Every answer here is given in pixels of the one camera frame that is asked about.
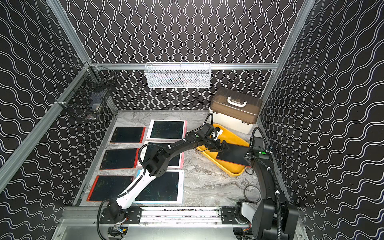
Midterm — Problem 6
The yellow storage tray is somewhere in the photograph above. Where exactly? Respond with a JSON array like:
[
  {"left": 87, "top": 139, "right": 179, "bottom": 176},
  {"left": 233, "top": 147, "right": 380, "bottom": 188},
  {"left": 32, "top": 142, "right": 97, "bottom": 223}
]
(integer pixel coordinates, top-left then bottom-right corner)
[{"left": 202, "top": 124, "right": 249, "bottom": 177}]

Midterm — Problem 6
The pink white writing tablet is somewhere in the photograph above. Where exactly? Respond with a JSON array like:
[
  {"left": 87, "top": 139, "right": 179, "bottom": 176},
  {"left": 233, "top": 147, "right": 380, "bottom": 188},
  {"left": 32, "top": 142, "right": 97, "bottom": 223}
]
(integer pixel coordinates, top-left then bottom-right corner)
[
  {"left": 146, "top": 120, "right": 187, "bottom": 141},
  {"left": 140, "top": 141, "right": 184, "bottom": 169}
]

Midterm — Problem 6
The blue white writing tablet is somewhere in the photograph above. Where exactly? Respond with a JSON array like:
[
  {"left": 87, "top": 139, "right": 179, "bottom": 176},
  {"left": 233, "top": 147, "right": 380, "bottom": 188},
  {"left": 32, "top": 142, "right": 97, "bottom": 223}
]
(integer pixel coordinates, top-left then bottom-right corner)
[{"left": 134, "top": 170, "right": 185, "bottom": 204}]

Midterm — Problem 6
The large red writing tablet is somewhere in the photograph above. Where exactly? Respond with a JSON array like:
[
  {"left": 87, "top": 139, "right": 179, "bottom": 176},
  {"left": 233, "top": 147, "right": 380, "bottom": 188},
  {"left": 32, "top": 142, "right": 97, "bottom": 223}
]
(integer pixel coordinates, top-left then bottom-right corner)
[{"left": 87, "top": 175, "right": 134, "bottom": 202}]

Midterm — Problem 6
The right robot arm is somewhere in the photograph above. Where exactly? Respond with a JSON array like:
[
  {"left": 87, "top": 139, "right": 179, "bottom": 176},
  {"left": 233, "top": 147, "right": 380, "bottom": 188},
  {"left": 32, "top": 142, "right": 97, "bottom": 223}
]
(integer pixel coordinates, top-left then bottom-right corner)
[{"left": 236, "top": 127, "right": 299, "bottom": 240}]

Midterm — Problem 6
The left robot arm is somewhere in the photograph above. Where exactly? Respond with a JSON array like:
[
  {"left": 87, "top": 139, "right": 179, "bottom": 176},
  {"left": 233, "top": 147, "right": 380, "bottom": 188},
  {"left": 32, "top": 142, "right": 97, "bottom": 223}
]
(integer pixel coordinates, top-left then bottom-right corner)
[{"left": 95, "top": 122, "right": 229, "bottom": 225}]

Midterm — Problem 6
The brown white storage case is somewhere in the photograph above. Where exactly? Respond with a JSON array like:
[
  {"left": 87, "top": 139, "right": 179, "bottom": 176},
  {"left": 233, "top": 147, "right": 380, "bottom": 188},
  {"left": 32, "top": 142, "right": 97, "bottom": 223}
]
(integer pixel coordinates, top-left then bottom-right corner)
[{"left": 209, "top": 88, "right": 263, "bottom": 134}]

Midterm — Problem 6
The adhesive tape roll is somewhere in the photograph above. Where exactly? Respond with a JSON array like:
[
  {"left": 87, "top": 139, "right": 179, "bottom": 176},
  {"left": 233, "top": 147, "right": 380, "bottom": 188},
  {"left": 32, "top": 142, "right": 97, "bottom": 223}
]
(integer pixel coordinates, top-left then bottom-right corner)
[{"left": 243, "top": 185, "right": 262, "bottom": 204}]

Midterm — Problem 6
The black wire wall basket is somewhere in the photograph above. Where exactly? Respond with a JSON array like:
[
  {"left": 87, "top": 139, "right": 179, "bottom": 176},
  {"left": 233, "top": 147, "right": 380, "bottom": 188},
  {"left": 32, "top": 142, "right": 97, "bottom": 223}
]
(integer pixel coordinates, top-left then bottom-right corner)
[{"left": 60, "top": 66, "right": 118, "bottom": 122}]

